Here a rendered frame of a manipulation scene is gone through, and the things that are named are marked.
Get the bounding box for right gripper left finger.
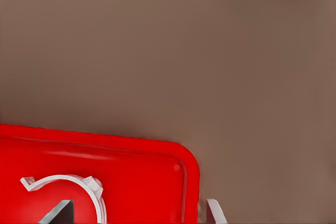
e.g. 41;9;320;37
38;199;75;224

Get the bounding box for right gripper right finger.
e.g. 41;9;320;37
206;198;227;224

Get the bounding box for white drainage pipe clamp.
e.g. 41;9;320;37
19;174;108;224

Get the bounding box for red plastic tray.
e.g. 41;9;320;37
0;123;202;224

